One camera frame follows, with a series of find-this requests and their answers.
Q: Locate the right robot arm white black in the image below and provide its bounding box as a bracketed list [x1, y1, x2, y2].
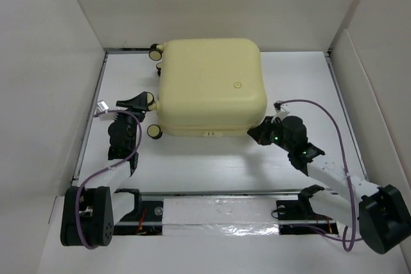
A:
[247, 116, 410, 254]

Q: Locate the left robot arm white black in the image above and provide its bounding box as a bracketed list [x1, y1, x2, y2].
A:
[60, 92, 155, 250]

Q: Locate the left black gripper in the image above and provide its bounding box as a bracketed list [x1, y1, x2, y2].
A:
[112, 93, 148, 150]

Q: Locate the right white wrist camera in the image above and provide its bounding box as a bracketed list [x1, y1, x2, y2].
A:
[272, 101, 290, 123]

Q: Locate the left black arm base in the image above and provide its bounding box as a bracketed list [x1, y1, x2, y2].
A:
[114, 189, 164, 236]

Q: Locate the silver aluminium rail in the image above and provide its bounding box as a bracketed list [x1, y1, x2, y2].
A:
[140, 190, 300, 199]

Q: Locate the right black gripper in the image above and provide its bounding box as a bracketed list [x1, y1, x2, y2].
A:
[245, 116, 292, 153]

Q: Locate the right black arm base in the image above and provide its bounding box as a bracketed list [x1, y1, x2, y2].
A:
[271, 185, 338, 235]

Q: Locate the yellow hard-shell suitcase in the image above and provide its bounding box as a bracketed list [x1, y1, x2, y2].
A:
[148, 38, 267, 137]

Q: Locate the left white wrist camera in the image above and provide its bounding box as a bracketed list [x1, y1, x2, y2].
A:
[93, 100, 110, 121]

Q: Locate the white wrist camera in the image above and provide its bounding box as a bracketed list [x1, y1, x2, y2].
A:
[93, 100, 110, 121]
[272, 101, 290, 123]

